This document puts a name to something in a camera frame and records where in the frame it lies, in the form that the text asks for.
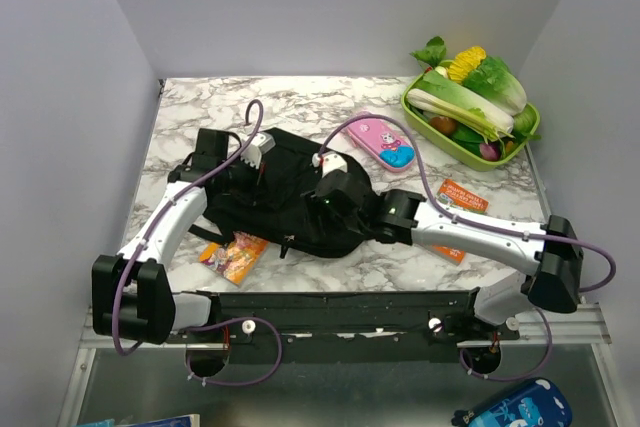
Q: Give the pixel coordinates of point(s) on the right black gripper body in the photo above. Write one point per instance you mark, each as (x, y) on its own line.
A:
(340, 223)

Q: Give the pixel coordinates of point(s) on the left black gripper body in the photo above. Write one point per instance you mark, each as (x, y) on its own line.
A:
(242, 179)

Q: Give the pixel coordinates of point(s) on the black student backpack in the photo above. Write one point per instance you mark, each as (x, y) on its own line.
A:
(280, 217)

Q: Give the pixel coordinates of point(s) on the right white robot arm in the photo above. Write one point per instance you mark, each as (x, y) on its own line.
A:
(546, 262)

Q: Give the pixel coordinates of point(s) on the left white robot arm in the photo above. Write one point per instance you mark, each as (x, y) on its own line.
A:
(131, 298)

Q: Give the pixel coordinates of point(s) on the pink pencil case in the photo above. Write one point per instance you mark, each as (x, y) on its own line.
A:
(380, 142)

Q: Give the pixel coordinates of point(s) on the Roald Dahl book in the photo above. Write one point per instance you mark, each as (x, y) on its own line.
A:
(235, 260)

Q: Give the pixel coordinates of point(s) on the orange 78-storey treehouse book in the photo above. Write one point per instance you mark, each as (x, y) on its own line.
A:
(452, 194)

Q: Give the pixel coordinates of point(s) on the green vegetable tray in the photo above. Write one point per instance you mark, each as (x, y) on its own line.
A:
(462, 133)

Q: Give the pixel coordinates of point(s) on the napa cabbage toy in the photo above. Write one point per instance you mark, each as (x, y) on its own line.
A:
(436, 94)

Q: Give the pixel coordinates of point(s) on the green leaf sprig toy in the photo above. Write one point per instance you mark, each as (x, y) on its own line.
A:
(432, 53)

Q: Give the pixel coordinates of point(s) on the yellow corn toy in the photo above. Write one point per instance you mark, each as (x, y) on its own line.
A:
(465, 62)

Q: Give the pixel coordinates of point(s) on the green lettuce toy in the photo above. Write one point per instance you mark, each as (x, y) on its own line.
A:
(493, 80)

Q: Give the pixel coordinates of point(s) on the blue pencil case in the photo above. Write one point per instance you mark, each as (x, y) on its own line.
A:
(533, 402)

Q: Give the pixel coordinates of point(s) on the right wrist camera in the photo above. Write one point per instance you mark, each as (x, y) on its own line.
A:
(329, 162)

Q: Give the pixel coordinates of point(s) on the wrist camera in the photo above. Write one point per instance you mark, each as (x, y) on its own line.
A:
(329, 162)
(261, 143)

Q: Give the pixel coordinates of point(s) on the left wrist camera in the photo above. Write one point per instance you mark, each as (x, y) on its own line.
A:
(261, 143)

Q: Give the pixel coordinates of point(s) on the black mounting base rail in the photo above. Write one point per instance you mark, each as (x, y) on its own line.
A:
(251, 327)

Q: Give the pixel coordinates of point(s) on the aluminium extrusion rail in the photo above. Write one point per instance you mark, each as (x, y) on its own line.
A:
(584, 327)

